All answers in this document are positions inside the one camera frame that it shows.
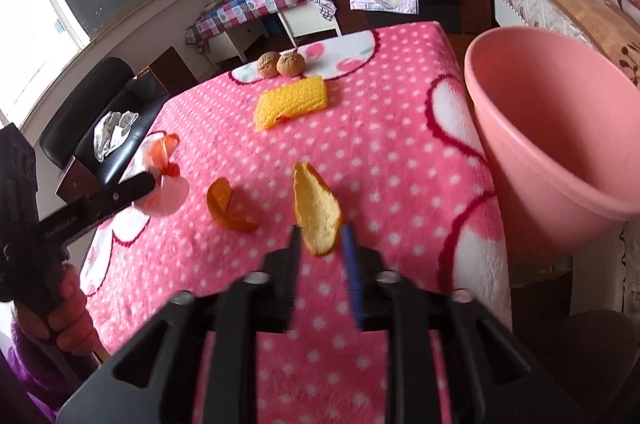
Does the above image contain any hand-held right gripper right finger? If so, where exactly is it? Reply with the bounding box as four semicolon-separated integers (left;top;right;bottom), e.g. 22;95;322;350
341;223;587;424

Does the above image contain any person's left forearm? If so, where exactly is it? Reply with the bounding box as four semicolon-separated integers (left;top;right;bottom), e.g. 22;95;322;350
0;313;68;411

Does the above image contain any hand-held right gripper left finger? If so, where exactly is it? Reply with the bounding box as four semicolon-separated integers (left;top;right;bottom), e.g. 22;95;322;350
55;225;304;424

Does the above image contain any yellow foam fruit net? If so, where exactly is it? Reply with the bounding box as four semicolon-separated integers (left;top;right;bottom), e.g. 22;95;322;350
253;74;330;133

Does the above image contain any walnut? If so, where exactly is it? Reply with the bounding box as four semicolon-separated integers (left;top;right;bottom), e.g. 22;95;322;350
256;50;281;79
276;50;306;77

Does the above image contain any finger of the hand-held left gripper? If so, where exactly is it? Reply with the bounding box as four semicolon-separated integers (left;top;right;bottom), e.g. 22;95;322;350
35;172;158;251

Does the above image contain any white patterned cloth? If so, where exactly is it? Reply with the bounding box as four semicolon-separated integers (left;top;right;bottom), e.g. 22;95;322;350
93;109;141;163

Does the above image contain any checkered tablecloth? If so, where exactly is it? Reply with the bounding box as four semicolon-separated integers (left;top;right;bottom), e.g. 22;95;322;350
185;0;322;51

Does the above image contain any pink polka-dot printed blanket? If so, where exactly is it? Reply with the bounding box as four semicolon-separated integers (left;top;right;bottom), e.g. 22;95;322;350
79;21;514;424

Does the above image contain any window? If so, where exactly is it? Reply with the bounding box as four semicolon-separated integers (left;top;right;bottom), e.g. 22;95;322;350
0;0;87;121

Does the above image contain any small orange peel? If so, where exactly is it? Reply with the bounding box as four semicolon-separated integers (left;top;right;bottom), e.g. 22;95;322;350
205;176;260;234

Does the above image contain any pink plastic bucket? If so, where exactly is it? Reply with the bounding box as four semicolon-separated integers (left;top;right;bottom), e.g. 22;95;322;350
463;27;640;271

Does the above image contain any person's left hand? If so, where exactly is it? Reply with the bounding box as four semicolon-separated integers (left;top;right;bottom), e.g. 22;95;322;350
14;261;102;358

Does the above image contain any white desk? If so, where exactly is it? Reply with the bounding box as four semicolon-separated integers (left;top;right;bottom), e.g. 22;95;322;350
209;7;342;66

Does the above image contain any white and orange plastic bag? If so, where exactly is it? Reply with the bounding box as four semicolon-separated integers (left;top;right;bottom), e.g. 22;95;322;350
132;133;191;218

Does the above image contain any large orange peel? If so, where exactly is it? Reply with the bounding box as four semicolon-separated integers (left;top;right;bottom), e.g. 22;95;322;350
292;161;345;258

